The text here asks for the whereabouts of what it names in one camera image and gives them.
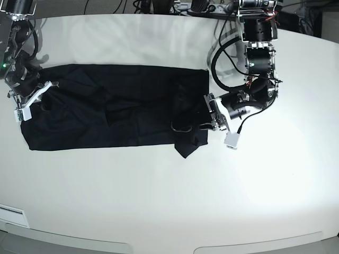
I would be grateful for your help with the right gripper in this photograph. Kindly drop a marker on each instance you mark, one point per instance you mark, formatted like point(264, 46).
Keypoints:
point(24, 95)

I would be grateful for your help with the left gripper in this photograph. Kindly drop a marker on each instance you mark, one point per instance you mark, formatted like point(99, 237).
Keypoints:
point(222, 110)

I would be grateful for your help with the black T-shirt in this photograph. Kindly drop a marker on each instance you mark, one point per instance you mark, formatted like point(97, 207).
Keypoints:
point(108, 106)

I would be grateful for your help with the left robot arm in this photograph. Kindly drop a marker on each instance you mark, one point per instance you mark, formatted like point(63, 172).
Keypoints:
point(256, 26)

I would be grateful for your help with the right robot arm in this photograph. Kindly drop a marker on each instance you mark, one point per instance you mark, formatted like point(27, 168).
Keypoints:
point(19, 47)

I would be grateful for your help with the white label plate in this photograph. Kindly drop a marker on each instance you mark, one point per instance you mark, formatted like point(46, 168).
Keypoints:
point(14, 216)

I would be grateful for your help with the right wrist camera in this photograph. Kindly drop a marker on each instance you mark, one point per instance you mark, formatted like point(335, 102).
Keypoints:
point(22, 114)

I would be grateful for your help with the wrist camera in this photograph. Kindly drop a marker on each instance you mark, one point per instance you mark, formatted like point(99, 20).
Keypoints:
point(231, 140)
point(22, 114)

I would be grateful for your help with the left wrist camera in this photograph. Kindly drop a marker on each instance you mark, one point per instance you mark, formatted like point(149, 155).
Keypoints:
point(231, 140)

